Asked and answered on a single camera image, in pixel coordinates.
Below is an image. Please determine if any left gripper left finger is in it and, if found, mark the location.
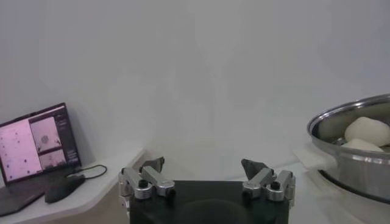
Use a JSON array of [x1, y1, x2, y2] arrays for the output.
[[118, 156, 177, 203]]

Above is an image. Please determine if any black mouse cable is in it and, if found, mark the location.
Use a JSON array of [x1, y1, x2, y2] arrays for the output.
[[73, 164, 108, 180]]

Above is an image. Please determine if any laptop beside black mouse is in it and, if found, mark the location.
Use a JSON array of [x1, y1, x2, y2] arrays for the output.
[[0, 102, 82, 217]]

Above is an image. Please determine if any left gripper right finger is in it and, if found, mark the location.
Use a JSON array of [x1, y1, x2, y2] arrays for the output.
[[240, 158, 296, 204]]

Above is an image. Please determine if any white side table with mouse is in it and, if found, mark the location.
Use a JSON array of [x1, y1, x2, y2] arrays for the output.
[[0, 147, 147, 224]]

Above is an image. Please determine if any perforated steel steamer basket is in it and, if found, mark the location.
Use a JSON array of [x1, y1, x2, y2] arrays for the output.
[[307, 93, 390, 205]]

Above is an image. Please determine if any white steamed baozi bun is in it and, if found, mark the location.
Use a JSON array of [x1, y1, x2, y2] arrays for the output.
[[341, 138, 385, 153], [344, 116, 390, 147]]

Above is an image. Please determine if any black computer mouse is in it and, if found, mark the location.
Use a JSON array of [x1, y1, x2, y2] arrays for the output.
[[44, 175, 86, 204]]

